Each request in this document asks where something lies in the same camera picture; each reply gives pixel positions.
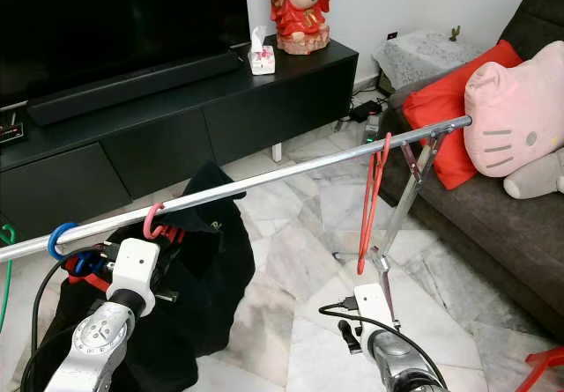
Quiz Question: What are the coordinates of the black jersey garment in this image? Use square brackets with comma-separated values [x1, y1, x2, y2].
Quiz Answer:
[141, 160, 249, 392]

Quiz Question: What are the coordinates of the blue hanger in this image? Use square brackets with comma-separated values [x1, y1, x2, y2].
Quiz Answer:
[47, 222, 93, 278]

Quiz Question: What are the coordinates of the black T-shirt red collar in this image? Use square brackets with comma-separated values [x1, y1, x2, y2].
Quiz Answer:
[38, 249, 120, 358]

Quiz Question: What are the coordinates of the black TV cabinet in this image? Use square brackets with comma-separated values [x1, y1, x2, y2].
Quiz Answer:
[0, 37, 360, 245]

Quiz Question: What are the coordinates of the dark grey fabric sofa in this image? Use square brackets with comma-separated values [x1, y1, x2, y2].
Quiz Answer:
[382, 0, 564, 344]

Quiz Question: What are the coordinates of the grey charger green light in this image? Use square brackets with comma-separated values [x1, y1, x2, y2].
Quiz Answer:
[361, 115, 382, 144]

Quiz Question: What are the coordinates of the black soundbar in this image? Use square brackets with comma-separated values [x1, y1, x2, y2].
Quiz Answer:
[27, 50, 244, 128]

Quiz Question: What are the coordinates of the small black electronic device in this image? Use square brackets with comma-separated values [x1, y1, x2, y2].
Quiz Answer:
[0, 101, 26, 148]

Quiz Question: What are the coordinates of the black power adapter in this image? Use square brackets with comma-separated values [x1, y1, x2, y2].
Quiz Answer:
[347, 99, 385, 122]

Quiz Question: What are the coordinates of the white tissue box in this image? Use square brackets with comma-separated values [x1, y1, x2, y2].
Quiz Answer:
[248, 26, 278, 77]

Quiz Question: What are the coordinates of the black television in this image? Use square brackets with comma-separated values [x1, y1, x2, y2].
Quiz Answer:
[0, 0, 253, 111]

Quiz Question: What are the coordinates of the side table with lace cloth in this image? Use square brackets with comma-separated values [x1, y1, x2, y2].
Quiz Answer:
[371, 30, 483, 93]

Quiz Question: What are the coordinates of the pink cat face cushion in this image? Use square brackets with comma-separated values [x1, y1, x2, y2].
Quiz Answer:
[464, 41, 564, 180]

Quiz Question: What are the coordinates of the red seated figure statue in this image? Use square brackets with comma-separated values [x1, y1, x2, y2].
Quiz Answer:
[264, 0, 338, 56]

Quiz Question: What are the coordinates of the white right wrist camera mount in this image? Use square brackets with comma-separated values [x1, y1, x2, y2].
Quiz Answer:
[352, 283, 397, 340]

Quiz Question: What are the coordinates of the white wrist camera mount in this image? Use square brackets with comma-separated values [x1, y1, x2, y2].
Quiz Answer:
[352, 283, 397, 340]
[105, 237, 162, 310]

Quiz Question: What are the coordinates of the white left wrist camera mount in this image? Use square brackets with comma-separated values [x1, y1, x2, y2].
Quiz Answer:
[105, 237, 162, 310]

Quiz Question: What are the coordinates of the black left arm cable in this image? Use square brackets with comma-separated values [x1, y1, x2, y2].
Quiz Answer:
[28, 248, 98, 392]

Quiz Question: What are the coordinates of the green wire hanger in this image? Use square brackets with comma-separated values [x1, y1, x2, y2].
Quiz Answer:
[0, 223, 16, 333]

